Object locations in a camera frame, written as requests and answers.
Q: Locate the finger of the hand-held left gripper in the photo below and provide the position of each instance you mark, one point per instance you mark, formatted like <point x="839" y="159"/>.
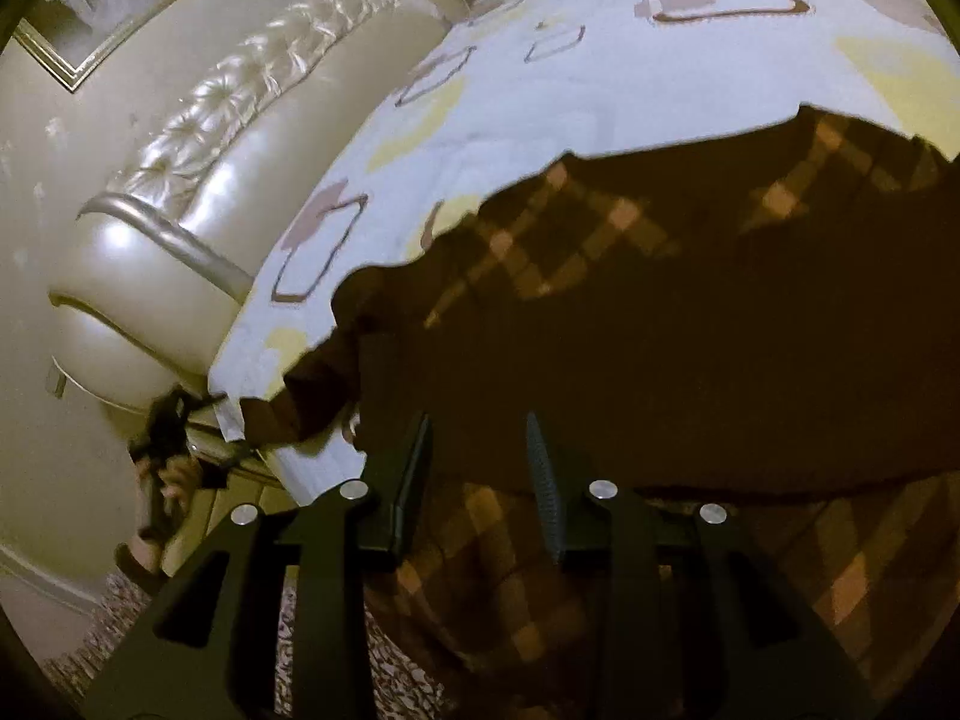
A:
<point x="221" y="463"/>
<point x="206" y="400"/>

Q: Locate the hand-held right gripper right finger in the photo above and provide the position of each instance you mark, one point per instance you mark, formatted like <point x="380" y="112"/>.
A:
<point x="546" y="495"/>

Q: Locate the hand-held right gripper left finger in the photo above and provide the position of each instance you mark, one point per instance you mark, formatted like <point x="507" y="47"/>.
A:
<point x="411" y="480"/>

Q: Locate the brown plaid garment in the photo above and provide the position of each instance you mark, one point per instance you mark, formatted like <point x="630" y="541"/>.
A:
<point x="675" y="352"/>

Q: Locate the person's left hand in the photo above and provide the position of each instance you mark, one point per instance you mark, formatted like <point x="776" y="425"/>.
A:
<point x="180" y="481"/>

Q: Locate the cream tufted bed headboard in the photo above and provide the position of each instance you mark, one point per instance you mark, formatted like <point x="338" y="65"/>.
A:
<point x="225" y="187"/>

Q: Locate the white patterned bed sheet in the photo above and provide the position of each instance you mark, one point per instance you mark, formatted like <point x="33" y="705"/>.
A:
<point x="600" y="90"/>

